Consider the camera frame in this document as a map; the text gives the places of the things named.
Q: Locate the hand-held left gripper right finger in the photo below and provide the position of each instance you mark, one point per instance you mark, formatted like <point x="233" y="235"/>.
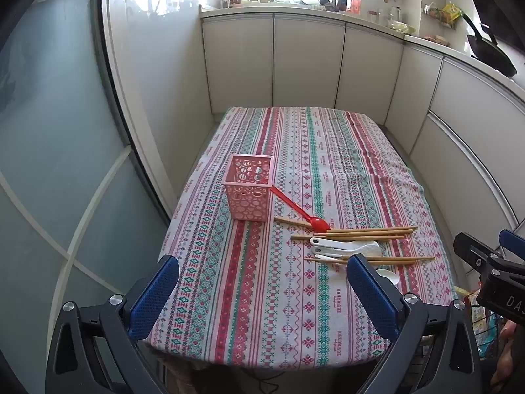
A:
<point x="373" y="299"/>

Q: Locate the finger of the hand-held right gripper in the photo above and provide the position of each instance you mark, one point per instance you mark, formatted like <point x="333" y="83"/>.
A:
<point x="471" y="250"/>
<point x="514" y="244"/>

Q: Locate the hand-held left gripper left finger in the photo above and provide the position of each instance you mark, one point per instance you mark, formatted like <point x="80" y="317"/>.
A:
<point x="151" y="295"/>

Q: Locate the pink plastic utensil basket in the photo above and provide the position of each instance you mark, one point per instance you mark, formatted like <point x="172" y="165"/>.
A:
<point x="250" y="205"/>

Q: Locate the person's right hand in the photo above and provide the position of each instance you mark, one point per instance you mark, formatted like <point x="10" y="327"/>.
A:
<point x="512" y="353"/>

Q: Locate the white ceramic soup spoon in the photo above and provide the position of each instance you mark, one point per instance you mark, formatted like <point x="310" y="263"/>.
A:
<point x="389" y="277"/>

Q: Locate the white rice paddle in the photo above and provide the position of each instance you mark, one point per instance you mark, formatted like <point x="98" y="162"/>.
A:
<point x="365" y="249"/>

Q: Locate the small white spoon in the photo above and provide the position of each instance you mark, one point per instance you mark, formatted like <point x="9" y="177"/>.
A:
<point x="324" y="257"/>

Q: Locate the white plastic spoon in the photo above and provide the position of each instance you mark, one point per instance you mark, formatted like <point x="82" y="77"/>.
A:
<point x="328" y="241"/>

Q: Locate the striped patterned tablecloth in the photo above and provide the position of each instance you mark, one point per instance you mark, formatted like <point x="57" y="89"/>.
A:
<point x="287" y="295"/>

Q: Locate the red plastic spoon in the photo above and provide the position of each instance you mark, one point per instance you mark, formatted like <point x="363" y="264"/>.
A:
<point x="320" y="223"/>

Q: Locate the frosted glass door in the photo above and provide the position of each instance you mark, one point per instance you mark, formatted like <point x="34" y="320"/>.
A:
<point x="53" y="152"/>

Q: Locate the black wok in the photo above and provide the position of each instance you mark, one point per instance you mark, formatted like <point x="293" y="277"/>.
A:
<point x="492" y="51"/>

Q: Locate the green bowl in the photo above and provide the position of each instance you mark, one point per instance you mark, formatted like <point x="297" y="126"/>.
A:
<point x="404" y="28"/>

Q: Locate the yellow snack packets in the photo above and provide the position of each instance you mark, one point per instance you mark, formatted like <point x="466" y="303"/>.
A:
<point x="449" y="12"/>

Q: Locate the white kitchen cabinets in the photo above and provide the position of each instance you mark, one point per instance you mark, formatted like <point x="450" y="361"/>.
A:
<point x="307" y="61"/>

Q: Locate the red bottle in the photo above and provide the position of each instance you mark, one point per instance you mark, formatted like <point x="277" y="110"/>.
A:
<point x="355" y="2"/>

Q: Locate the dark brown jar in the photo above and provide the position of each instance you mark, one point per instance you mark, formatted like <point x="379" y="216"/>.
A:
<point x="342" y="2"/>

